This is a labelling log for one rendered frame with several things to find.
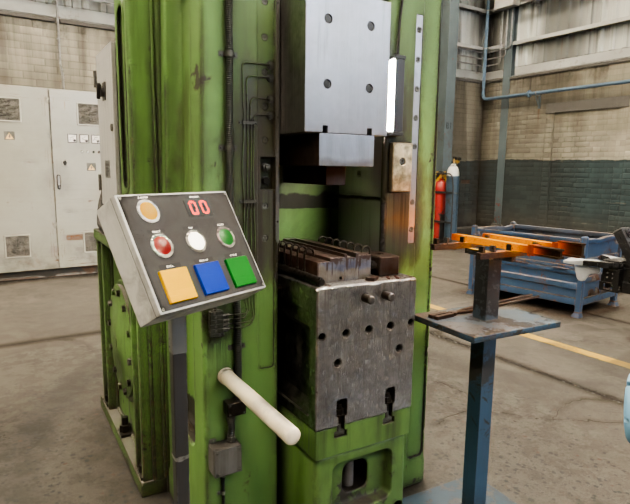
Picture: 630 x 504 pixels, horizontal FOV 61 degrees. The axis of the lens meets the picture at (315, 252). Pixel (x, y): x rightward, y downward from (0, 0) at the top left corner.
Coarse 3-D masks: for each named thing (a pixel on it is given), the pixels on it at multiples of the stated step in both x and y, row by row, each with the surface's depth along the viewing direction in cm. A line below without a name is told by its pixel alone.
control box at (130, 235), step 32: (192, 192) 133; (224, 192) 141; (128, 224) 114; (160, 224) 121; (192, 224) 128; (224, 224) 136; (128, 256) 114; (160, 256) 117; (192, 256) 124; (224, 256) 132; (128, 288) 116; (160, 288) 113; (256, 288) 135; (160, 320) 116
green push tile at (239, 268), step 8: (240, 256) 135; (232, 264) 131; (240, 264) 133; (248, 264) 136; (232, 272) 130; (240, 272) 132; (248, 272) 134; (232, 280) 130; (240, 280) 131; (248, 280) 133; (256, 280) 135
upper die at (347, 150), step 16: (288, 144) 174; (304, 144) 165; (320, 144) 158; (336, 144) 161; (352, 144) 164; (368, 144) 166; (288, 160) 175; (304, 160) 166; (320, 160) 159; (336, 160) 161; (352, 160) 164; (368, 160) 167
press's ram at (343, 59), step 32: (288, 0) 158; (320, 0) 152; (352, 0) 157; (288, 32) 159; (320, 32) 153; (352, 32) 158; (384, 32) 164; (288, 64) 160; (320, 64) 154; (352, 64) 160; (384, 64) 165; (288, 96) 161; (320, 96) 156; (352, 96) 161; (384, 96) 167; (288, 128) 163; (320, 128) 157; (352, 128) 163; (384, 128) 169
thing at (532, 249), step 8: (456, 240) 194; (472, 240) 187; (480, 240) 183; (488, 240) 180; (496, 240) 178; (504, 248) 174; (520, 248) 168; (528, 248) 165; (536, 248) 164; (544, 248) 160; (552, 248) 158; (560, 248) 159; (544, 256) 161; (552, 256) 159; (560, 256) 157
